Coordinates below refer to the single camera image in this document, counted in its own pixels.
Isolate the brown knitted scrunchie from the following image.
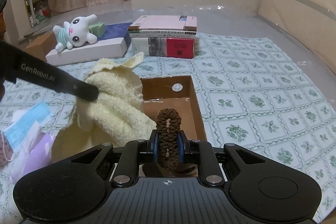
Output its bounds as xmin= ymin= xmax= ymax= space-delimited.
xmin=156 ymin=109 xmax=182 ymax=170

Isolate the blue surgical face mask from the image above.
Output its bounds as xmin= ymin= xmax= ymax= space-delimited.
xmin=3 ymin=101 xmax=52 ymax=153

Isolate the small green box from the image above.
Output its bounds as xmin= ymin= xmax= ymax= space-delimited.
xmin=89 ymin=23 xmax=105 ymax=38

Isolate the purple velvet scrunchie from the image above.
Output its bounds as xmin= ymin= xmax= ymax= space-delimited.
xmin=180 ymin=164 xmax=197 ymax=175

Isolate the pink lidded cup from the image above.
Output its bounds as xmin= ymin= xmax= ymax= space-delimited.
xmin=0 ymin=133 xmax=13 ymax=167

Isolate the stack of books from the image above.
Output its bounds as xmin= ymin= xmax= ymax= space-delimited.
xmin=128 ymin=15 xmax=197 ymax=59

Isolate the yellow terry towel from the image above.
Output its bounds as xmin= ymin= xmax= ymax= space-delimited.
xmin=51 ymin=52 xmax=156 ymax=162

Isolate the white flat box blue top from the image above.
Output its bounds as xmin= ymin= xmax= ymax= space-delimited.
xmin=46 ymin=23 xmax=131 ymax=66

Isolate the white bunny plush toy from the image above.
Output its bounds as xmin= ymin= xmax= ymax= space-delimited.
xmin=52 ymin=14 xmax=97 ymax=52

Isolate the open brown cardboard box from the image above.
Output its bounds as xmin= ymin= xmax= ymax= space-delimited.
xmin=137 ymin=75 xmax=208 ymax=178

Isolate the purple tissue pack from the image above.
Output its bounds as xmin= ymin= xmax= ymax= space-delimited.
xmin=10 ymin=108 xmax=57 ymax=185

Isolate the small brown cardboard box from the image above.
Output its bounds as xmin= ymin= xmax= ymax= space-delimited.
xmin=25 ymin=32 xmax=57 ymax=61

